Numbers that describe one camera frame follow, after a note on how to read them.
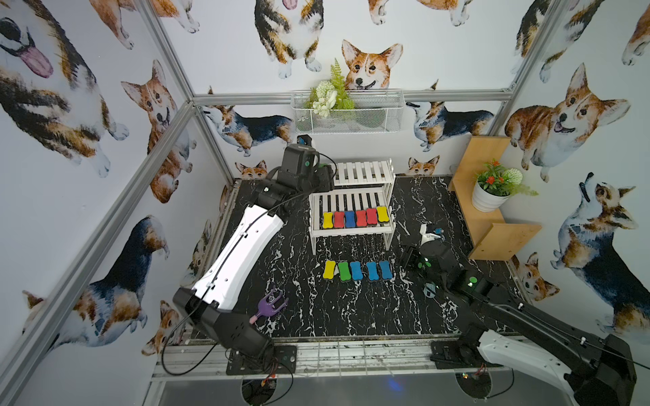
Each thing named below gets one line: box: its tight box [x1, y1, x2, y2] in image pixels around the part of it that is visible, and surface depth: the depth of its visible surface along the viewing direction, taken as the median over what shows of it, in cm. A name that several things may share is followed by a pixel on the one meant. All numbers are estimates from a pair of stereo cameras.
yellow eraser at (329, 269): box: [323, 259, 337, 280], surface depth 92 cm
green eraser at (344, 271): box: [337, 261, 352, 281], surface depth 93 cm
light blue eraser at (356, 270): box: [350, 260, 364, 280], surface depth 92 cm
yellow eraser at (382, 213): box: [376, 205, 390, 223], surface depth 92 cm
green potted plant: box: [474, 159, 540, 197], surface depth 92 cm
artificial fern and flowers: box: [304, 57, 355, 118], surface depth 82 cm
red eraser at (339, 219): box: [334, 211, 345, 229], surface depth 92 cm
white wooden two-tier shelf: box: [308, 159, 397, 255], surface depth 91 cm
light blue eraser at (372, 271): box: [366, 261, 381, 281], surface depth 92 cm
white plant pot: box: [472, 180, 511, 214], surface depth 95 cm
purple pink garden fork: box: [248, 288, 290, 324], surface depth 86 cm
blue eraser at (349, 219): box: [345, 210, 356, 228], surface depth 92 cm
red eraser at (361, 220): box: [355, 209, 368, 227], surface depth 90 cm
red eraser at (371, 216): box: [366, 208, 379, 225], surface depth 91 cm
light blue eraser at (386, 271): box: [379, 259, 394, 280], surface depth 92 cm
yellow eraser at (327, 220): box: [322, 211, 334, 229], surface depth 92 cm
